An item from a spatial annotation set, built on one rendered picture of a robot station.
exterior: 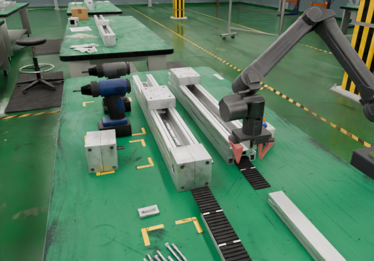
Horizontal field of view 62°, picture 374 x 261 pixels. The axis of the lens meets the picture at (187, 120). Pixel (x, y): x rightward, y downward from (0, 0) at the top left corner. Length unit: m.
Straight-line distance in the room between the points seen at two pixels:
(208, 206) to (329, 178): 0.41
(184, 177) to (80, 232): 0.29
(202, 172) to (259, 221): 0.20
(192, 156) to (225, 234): 0.25
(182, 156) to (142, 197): 0.16
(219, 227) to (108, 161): 0.42
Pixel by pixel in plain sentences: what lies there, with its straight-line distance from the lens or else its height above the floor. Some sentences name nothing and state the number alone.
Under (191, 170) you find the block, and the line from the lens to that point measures 0.87.
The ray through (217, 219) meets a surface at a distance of 0.77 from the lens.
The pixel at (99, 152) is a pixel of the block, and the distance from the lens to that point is 0.98.
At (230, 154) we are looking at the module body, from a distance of 1.01.
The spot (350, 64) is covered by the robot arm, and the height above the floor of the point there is 1.06.
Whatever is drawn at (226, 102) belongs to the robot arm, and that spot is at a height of 1.02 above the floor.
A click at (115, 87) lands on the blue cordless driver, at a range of 1.13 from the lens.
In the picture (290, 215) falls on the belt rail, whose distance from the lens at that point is 0.82.
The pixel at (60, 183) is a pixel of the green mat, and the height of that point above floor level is 0.78.
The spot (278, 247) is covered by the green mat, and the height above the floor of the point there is 0.78.
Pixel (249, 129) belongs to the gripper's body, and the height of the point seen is 0.94.
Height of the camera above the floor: 1.33
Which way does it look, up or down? 25 degrees down
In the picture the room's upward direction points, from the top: straight up
